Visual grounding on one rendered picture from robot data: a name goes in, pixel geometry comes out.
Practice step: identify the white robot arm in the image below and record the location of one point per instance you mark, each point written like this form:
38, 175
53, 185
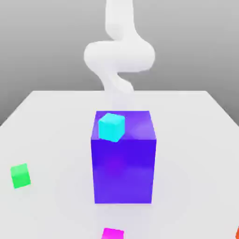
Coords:
119, 54

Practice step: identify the small cyan cube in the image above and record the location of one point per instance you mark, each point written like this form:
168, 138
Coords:
111, 128

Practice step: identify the small green cube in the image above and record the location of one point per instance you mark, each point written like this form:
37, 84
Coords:
20, 176

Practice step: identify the small magenta cube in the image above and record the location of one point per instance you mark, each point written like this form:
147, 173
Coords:
113, 234

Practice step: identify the small orange cube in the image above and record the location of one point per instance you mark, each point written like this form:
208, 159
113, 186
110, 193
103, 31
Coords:
237, 233

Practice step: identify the large purple box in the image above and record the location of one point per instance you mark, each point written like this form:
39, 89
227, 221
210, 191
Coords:
123, 168

